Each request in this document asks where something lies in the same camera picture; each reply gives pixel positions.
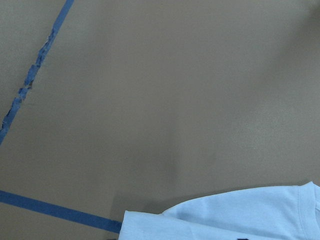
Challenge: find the light blue t-shirt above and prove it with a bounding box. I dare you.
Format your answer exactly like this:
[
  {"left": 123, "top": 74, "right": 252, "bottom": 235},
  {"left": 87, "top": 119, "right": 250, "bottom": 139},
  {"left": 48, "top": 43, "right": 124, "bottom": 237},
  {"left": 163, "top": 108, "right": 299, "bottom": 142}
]
[{"left": 119, "top": 182, "right": 320, "bottom": 240}]

